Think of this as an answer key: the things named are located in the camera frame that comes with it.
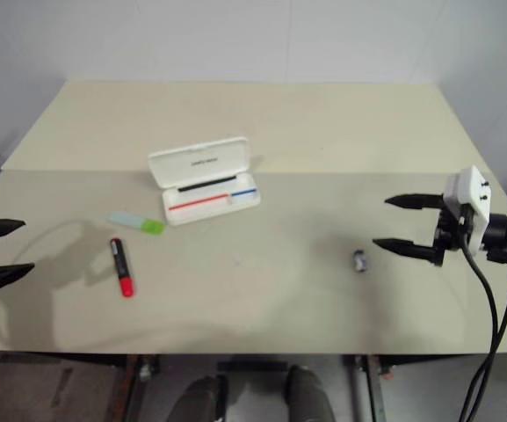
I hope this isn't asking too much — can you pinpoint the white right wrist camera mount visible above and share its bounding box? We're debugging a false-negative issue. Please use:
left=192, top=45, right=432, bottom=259
left=443, top=165, right=493, bottom=252

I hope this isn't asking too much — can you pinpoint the metal table leg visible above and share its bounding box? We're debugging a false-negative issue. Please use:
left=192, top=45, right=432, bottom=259
left=120, top=354, right=160, bottom=422
left=344, top=353, right=393, bottom=422

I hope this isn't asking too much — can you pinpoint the white plastic pencil case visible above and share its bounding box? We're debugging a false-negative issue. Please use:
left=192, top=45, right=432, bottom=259
left=147, top=135, right=263, bottom=228

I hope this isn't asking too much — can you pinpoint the dark rounded shape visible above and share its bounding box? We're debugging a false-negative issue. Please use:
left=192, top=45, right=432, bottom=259
left=284, top=364, right=336, bottom=422
left=171, top=375, right=230, bottom=422

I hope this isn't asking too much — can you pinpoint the thin red-brown stick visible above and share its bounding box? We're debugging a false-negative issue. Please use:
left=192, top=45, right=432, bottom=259
left=168, top=189, right=259, bottom=212

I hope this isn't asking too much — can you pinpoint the red and black marker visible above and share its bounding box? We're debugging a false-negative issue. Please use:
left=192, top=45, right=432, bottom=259
left=109, top=236, right=138, bottom=299

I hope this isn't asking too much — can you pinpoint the black table frame bar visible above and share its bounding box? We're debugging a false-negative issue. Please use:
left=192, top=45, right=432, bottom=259
left=0, top=350, right=160, bottom=368

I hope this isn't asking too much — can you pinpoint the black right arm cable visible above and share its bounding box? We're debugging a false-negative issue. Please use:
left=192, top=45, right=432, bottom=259
left=453, top=239, right=507, bottom=422

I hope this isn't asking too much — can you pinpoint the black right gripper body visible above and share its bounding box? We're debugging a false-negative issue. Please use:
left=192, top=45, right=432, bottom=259
left=432, top=202, right=476, bottom=268

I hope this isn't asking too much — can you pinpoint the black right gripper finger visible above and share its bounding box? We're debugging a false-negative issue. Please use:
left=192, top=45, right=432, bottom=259
left=372, top=236, right=438, bottom=266
left=384, top=192, right=447, bottom=212

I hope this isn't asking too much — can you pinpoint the small grey sharpener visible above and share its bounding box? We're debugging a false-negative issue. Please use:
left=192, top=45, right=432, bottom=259
left=351, top=249, right=369, bottom=273

